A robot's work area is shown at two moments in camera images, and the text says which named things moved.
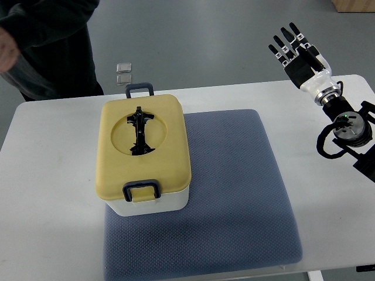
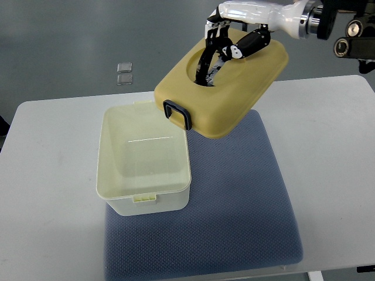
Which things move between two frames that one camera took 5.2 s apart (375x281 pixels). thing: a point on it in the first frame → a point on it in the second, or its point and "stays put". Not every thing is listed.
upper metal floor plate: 123,68 stays put
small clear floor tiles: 123,79 stays put
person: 55,60 → 4,129
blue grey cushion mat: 241,215 stays put
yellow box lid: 142,137 → 214,112
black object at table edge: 365,268 stays put
